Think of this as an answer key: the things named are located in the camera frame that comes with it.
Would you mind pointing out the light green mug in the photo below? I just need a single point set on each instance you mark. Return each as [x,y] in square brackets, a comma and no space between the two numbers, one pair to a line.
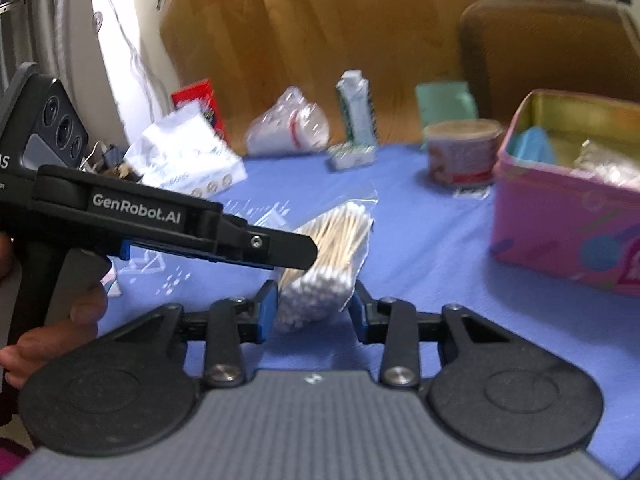
[445,102]

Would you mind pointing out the pink tin box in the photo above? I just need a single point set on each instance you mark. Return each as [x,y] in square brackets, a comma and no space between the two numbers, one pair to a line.
[560,225]

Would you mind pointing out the wooden headboard panel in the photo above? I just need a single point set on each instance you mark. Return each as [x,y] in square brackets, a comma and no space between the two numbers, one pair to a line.
[310,25]

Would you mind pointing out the printed paper food cup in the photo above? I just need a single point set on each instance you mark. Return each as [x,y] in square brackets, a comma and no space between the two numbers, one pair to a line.
[462,157]

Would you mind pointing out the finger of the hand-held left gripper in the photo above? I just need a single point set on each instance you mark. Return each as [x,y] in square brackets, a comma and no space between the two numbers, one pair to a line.
[280,250]

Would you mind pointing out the blue printed tablecloth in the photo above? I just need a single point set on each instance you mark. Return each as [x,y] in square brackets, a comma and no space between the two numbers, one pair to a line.
[425,245]

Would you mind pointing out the brown chair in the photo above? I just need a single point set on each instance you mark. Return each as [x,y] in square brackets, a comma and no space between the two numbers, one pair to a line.
[540,45]

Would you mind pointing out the person's left hand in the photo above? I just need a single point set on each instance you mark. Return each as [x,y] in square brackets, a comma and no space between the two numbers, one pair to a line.
[60,340]

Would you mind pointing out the bag of cotton swabs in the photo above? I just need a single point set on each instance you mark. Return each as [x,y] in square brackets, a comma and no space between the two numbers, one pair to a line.
[330,260]

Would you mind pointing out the white wet wipes pack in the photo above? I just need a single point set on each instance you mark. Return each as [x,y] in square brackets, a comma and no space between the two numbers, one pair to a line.
[185,152]

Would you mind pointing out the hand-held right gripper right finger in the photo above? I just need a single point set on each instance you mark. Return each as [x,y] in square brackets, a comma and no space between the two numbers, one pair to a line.
[357,312]

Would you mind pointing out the grey curtain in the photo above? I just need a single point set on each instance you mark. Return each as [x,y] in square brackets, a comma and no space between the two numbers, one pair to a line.
[50,20]

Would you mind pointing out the blue plastic case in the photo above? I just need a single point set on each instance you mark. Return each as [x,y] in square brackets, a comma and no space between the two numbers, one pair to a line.
[532,147]

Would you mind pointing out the green and white drink carton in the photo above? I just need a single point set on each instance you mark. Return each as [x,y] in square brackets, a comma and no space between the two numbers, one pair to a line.
[357,110]

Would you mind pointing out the plastic-wrapped stack of cups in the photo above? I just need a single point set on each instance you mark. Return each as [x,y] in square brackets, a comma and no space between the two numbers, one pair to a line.
[287,127]

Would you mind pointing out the red cardboard box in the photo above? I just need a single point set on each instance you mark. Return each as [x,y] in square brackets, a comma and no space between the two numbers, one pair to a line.
[197,97]

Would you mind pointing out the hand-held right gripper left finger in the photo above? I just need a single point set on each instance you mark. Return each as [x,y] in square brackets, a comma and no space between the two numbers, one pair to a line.
[267,312]

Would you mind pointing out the green tissue packet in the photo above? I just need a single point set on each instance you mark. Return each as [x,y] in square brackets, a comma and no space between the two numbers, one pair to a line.
[352,156]

